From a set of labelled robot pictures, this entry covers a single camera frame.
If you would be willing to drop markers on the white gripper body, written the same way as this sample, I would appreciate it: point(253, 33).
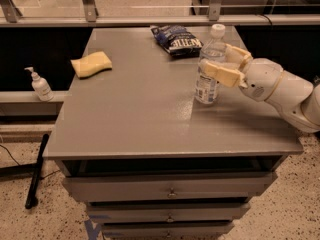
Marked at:
point(262, 79)

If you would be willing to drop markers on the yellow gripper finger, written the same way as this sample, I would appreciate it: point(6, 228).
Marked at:
point(237, 59)
point(225, 73)

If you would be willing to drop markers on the clear plastic water bottle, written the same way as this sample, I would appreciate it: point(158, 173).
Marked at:
point(206, 88)

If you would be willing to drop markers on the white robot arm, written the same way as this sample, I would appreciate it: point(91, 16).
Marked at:
point(295, 99)

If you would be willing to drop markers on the white pump dispenser bottle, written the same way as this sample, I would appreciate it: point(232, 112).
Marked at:
point(40, 86)

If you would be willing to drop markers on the blue chips bag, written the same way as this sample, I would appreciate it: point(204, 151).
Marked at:
point(177, 41)

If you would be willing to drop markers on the top grey drawer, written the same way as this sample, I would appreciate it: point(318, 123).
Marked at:
point(168, 187)

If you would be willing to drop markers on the grey drawer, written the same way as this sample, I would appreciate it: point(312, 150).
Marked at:
point(178, 212)
point(168, 187)
point(167, 230)

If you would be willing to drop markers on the grey drawer cabinet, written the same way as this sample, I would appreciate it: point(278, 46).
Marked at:
point(141, 118)

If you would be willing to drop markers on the middle grey drawer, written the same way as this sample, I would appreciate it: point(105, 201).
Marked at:
point(178, 212)

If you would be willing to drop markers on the yellow sponge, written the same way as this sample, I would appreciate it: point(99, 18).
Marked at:
point(91, 64)

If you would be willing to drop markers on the bottom grey drawer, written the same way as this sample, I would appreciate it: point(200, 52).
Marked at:
point(167, 230)

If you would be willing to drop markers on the blue floor tape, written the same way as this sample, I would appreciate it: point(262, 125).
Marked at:
point(94, 230)

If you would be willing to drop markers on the grey metal railing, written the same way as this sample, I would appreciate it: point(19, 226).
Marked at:
point(106, 13)

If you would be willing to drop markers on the black floor stand leg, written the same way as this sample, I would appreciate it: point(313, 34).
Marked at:
point(31, 200)

